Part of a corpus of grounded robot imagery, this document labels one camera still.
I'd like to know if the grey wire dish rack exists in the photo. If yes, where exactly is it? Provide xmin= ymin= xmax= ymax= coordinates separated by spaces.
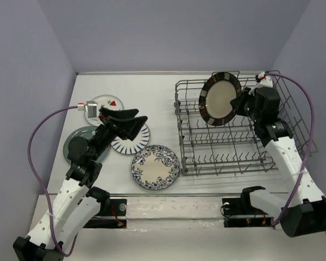
xmin=174 ymin=76 xmax=310 ymax=177

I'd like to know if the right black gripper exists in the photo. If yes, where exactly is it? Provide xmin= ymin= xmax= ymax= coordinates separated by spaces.
xmin=230 ymin=86 xmax=261 ymax=123

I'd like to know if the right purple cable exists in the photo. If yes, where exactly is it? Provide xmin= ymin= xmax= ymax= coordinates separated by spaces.
xmin=266 ymin=71 xmax=316 ymax=226

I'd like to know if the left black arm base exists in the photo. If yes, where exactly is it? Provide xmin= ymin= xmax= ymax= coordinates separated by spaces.
xmin=83 ymin=198 xmax=127 ymax=229

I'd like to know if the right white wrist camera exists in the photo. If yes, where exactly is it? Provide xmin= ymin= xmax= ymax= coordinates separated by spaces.
xmin=249 ymin=71 xmax=273 ymax=95

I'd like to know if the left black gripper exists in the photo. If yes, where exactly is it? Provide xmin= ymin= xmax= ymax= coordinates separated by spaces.
xmin=91 ymin=106 xmax=149 ymax=159

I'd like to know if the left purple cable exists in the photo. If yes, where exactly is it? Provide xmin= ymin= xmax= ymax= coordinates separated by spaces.
xmin=28 ymin=105 xmax=81 ymax=258

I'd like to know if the purple cable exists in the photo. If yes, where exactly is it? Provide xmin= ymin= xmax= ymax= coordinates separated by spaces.
xmin=266 ymin=71 xmax=316 ymax=226
xmin=28 ymin=105 xmax=81 ymax=258

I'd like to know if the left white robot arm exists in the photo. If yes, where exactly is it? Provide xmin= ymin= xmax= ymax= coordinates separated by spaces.
xmin=13 ymin=108 xmax=148 ymax=260

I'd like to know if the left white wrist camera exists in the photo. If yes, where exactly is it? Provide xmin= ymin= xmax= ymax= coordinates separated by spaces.
xmin=77 ymin=101 xmax=98 ymax=120

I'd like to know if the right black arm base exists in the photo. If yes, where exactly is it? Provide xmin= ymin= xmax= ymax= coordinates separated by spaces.
xmin=220 ymin=197 xmax=272 ymax=228

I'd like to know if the white blue striped plate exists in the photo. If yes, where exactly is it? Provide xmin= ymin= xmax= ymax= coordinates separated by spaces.
xmin=111 ymin=124 xmax=151 ymax=155

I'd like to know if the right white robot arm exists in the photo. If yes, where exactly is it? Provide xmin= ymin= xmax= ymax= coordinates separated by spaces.
xmin=230 ymin=87 xmax=326 ymax=238

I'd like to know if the dark striped rim plate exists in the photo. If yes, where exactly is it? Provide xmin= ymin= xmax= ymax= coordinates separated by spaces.
xmin=198 ymin=72 xmax=241 ymax=126

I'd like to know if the blue floral pattern plate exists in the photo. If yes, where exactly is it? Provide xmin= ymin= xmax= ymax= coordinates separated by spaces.
xmin=131 ymin=145 xmax=180 ymax=191

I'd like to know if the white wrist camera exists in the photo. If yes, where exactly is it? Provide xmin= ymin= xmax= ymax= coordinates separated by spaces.
xmin=77 ymin=101 xmax=98 ymax=120
xmin=249 ymin=71 xmax=273 ymax=95

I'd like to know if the plain teal plate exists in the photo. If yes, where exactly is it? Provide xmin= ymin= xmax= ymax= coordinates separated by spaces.
xmin=63 ymin=126 xmax=109 ymax=165

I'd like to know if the white strawberry pattern plate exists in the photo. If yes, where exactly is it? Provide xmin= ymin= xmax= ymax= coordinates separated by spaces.
xmin=84 ymin=95 xmax=124 ymax=126

